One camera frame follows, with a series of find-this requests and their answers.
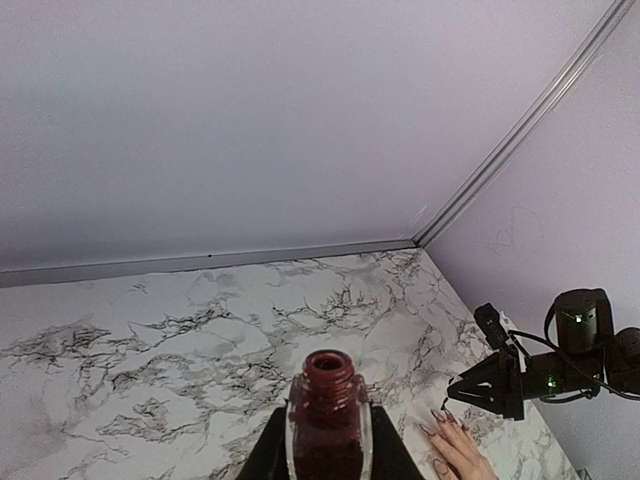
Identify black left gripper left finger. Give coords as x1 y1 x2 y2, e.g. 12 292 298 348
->
236 407 289 480

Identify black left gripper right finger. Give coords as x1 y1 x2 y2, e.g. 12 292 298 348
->
371 405 424 480

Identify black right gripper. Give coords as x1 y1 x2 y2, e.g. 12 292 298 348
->
447 352 525 420

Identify dark red nail polish bottle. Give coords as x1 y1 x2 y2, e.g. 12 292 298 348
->
285 350 373 479

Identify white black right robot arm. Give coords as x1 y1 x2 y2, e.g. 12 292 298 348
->
447 288 639 421

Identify person's hand with painted nails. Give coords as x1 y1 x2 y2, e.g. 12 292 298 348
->
419 409 498 480

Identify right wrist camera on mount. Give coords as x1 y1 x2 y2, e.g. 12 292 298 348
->
473 303 527 373

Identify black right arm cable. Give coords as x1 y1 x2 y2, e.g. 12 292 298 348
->
504 329 640 401

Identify aluminium corner post right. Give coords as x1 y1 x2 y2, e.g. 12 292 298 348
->
412 0 635 249

